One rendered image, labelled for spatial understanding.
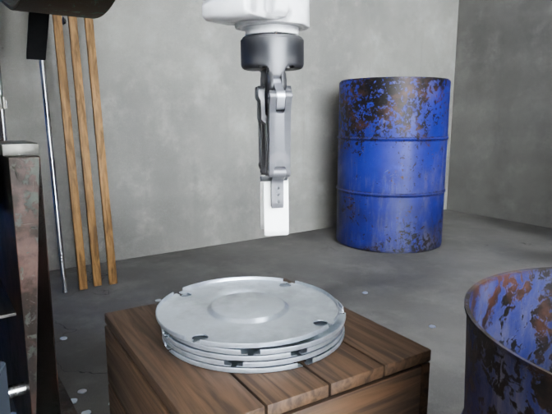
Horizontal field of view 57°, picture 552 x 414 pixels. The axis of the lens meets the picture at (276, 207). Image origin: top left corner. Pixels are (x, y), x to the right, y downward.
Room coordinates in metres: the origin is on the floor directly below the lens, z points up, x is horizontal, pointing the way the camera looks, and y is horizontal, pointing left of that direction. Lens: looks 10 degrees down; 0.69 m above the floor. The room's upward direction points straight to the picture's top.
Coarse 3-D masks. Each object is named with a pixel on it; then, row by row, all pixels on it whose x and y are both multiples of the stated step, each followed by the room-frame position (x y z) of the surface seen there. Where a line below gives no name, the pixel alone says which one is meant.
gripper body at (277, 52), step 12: (252, 36) 0.60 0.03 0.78; (264, 36) 0.59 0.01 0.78; (276, 36) 0.59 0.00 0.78; (288, 36) 0.60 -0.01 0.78; (300, 36) 0.61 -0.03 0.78; (252, 48) 0.60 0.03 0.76; (264, 48) 0.59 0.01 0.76; (276, 48) 0.59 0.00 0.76; (288, 48) 0.59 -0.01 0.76; (300, 48) 0.61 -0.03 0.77; (252, 60) 0.60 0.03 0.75; (264, 60) 0.59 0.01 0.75; (276, 60) 0.59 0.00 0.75; (288, 60) 0.59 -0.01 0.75; (300, 60) 0.61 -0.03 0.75; (264, 72) 0.61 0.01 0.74; (276, 72) 0.59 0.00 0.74; (264, 84) 0.61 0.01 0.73; (264, 96) 0.61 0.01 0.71
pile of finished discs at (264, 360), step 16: (336, 320) 0.74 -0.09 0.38; (320, 336) 0.69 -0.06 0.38; (336, 336) 0.70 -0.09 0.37; (176, 352) 0.68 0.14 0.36; (192, 352) 0.65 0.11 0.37; (208, 352) 0.64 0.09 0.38; (224, 352) 0.63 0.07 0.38; (240, 352) 0.63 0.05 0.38; (256, 352) 0.63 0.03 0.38; (272, 352) 0.63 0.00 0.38; (288, 352) 0.64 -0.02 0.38; (304, 352) 0.65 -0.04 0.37; (320, 352) 0.67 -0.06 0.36; (208, 368) 0.64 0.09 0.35; (224, 368) 0.63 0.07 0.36; (240, 368) 0.63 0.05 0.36; (256, 368) 0.63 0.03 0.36; (272, 368) 0.63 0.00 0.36; (288, 368) 0.64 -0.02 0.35
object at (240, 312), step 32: (192, 288) 0.87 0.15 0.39; (224, 288) 0.87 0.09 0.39; (256, 288) 0.87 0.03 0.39; (288, 288) 0.87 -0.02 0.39; (320, 288) 0.85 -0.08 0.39; (160, 320) 0.72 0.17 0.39; (192, 320) 0.72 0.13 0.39; (224, 320) 0.72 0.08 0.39; (256, 320) 0.72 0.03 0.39; (288, 320) 0.72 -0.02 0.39; (320, 320) 0.73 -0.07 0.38
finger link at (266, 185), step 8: (264, 184) 0.60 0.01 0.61; (264, 192) 0.60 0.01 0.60; (264, 200) 0.60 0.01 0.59; (264, 208) 0.60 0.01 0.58; (272, 208) 0.60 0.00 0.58; (280, 208) 0.61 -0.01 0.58; (264, 216) 0.60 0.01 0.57; (272, 216) 0.61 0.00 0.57; (280, 216) 0.61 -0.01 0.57; (264, 224) 0.61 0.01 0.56; (272, 224) 0.61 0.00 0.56; (280, 224) 0.61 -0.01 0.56; (264, 232) 0.61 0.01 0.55; (272, 232) 0.61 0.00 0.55; (280, 232) 0.61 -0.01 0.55
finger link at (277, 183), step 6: (276, 168) 0.58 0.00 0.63; (282, 168) 0.58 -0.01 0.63; (276, 174) 0.58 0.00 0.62; (282, 174) 0.58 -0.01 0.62; (276, 180) 0.59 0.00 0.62; (282, 180) 0.59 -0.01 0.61; (270, 186) 0.60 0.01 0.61; (276, 186) 0.59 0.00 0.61; (282, 186) 0.59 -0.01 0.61; (276, 192) 0.59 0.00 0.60; (282, 192) 0.59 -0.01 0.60; (276, 198) 0.59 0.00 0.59; (282, 198) 0.59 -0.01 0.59; (276, 204) 0.59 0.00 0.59; (282, 204) 0.59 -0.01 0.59
